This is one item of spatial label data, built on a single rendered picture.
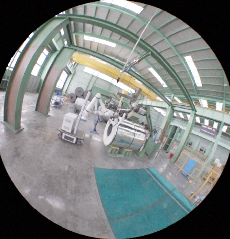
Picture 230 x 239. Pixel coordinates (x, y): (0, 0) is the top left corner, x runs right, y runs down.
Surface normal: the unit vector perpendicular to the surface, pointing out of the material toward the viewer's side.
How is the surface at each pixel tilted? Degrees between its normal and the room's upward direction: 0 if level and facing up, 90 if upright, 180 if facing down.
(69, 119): 90
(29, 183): 0
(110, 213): 0
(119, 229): 0
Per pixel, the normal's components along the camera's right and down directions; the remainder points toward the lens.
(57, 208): 0.39, -0.92
